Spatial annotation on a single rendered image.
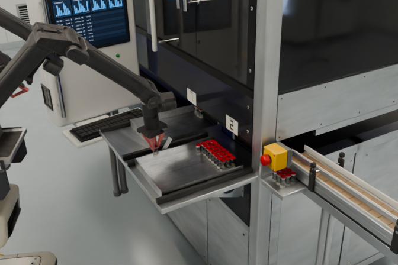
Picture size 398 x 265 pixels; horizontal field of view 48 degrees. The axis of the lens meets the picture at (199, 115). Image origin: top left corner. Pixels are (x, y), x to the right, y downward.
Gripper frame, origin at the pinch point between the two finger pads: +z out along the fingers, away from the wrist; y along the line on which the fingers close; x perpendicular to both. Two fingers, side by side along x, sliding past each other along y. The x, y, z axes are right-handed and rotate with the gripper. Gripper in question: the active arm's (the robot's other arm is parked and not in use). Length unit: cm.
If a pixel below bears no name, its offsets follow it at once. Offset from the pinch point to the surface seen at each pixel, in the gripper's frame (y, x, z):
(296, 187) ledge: 28, -46, 11
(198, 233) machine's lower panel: 32, 18, 75
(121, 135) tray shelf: 4.0, 32.5, 8.7
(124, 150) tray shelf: -2.2, 20.0, 8.6
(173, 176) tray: 0.2, -10.2, 8.9
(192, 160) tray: 13.2, -5.9, 9.5
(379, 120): 103, -38, 16
